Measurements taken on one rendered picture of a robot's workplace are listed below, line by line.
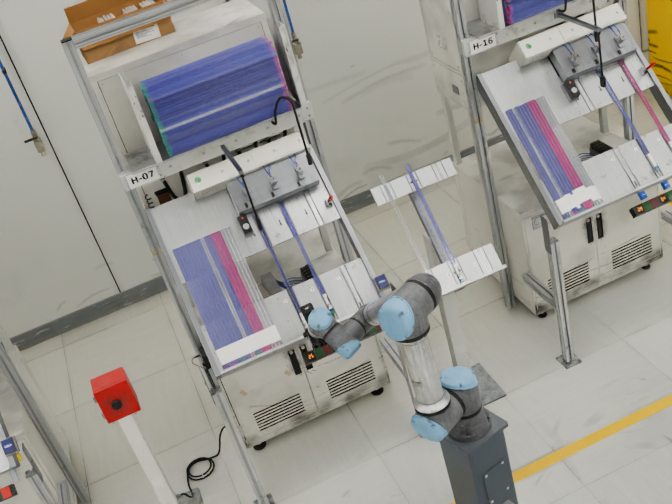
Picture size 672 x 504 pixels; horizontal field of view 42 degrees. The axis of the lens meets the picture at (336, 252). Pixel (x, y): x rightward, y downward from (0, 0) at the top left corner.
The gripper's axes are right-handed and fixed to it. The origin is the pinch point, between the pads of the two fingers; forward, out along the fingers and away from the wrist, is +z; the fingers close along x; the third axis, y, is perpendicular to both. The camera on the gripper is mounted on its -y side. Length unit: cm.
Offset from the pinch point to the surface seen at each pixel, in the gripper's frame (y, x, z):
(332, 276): -19.8, 17.1, 9.5
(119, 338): -76, -78, 174
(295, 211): -50, 15, 10
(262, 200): -57, 4, 4
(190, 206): -68, -21, 10
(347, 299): -9.3, 18.4, 9.5
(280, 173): -64, 15, 4
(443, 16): -103, 107, 6
